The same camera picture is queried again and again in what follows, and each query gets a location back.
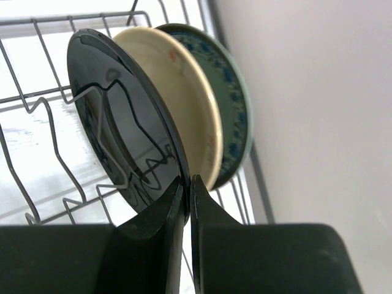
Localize black glossy plate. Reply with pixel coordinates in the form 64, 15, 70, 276
67, 29, 190, 212

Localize grey wire dish rack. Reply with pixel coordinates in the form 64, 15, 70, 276
0, 0, 276, 227

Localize green blue-patterned plate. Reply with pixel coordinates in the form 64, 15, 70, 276
157, 23, 254, 189

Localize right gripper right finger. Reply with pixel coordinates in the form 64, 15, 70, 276
189, 175, 363, 293

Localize cream floral plate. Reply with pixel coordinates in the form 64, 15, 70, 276
113, 27, 224, 190

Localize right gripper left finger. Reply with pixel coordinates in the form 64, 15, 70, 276
1, 178, 186, 293

